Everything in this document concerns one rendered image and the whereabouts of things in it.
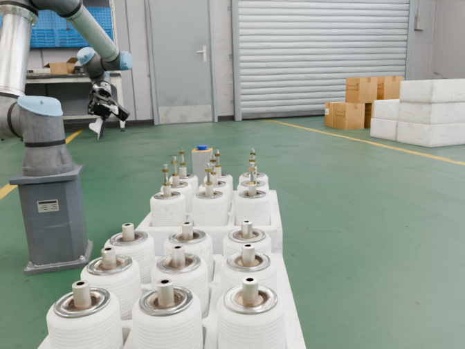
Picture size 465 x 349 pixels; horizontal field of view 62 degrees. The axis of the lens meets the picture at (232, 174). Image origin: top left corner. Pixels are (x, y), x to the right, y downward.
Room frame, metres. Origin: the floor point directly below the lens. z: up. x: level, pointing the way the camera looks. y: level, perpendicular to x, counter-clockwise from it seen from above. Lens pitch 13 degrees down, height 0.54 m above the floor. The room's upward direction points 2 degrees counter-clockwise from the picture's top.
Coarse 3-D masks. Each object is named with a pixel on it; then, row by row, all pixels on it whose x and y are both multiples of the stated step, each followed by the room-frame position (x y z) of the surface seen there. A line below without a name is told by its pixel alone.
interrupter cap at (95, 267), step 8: (120, 256) 0.64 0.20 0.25; (128, 256) 0.64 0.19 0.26; (88, 264) 0.61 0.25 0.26; (96, 264) 0.62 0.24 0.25; (120, 264) 0.62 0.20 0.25; (128, 264) 0.61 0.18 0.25; (88, 272) 0.59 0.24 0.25; (96, 272) 0.58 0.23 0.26; (104, 272) 0.58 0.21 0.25; (112, 272) 0.58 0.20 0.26; (120, 272) 0.59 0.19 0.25
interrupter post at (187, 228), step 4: (184, 224) 0.72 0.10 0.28; (188, 224) 0.72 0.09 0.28; (184, 228) 0.72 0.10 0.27; (188, 228) 0.72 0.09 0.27; (192, 228) 0.73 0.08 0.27; (184, 232) 0.72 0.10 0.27; (188, 232) 0.72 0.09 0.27; (192, 232) 0.73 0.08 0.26; (184, 236) 0.72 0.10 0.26; (188, 236) 0.72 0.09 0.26; (192, 236) 0.73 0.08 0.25
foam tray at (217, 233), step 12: (276, 204) 1.16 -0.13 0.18; (192, 216) 1.07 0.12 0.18; (228, 216) 1.08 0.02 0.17; (276, 216) 1.05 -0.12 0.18; (144, 228) 0.99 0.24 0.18; (156, 228) 0.98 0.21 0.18; (168, 228) 0.98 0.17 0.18; (180, 228) 0.98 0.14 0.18; (204, 228) 0.97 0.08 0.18; (216, 228) 0.97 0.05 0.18; (228, 228) 0.96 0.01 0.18; (264, 228) 0.96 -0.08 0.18; (276, 228) 0.95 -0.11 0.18; (156, 240) 0.97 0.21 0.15; (216, 240) 0.96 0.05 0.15; (276, 240) 0.94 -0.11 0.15; (156, 252) 0.97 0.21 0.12; (216, 252) 0.96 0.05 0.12; (276, 252) 0.94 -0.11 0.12
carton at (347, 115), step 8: (336, 104) 4.80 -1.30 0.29; (344, 104) 4.63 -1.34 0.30; (352, 104) 4.59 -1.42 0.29; (360, 104) 4.61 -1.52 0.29; (336, 112) 4.80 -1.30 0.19; (344, 112) 4.62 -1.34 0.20; (352, 112) 4.59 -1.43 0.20; (360, 112) 4.61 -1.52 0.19; (336, 120) 4.79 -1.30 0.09; (344, 120) 4.61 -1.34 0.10; (352, 120) 4.59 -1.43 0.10; (360, 120) 4.61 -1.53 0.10; (344, 128) 4.61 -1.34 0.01; (352, 128) 4.59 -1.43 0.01; (360, 128) 4.61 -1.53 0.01
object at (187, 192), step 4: (188, 184) 1.17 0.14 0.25; (172, 188) 1.12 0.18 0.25; (176, 188) 1.12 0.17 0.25; (180, 188) 1.12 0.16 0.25; (184, 188) 1.13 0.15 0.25; (188, 188) 1.14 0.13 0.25; (180, 192) 1.12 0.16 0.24; (184, 192) 1.12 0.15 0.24; (188, 192) 1.14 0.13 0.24; (184, 196) 1.12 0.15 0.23; (188, 196) 1.14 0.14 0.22; (188, 200) 1.13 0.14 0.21; (188, 204) 1.13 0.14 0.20; (192, 204) 1.17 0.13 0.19; (188, 208) 1.13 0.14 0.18; (192, 208) 1.16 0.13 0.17; (188, 212) 1.13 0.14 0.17
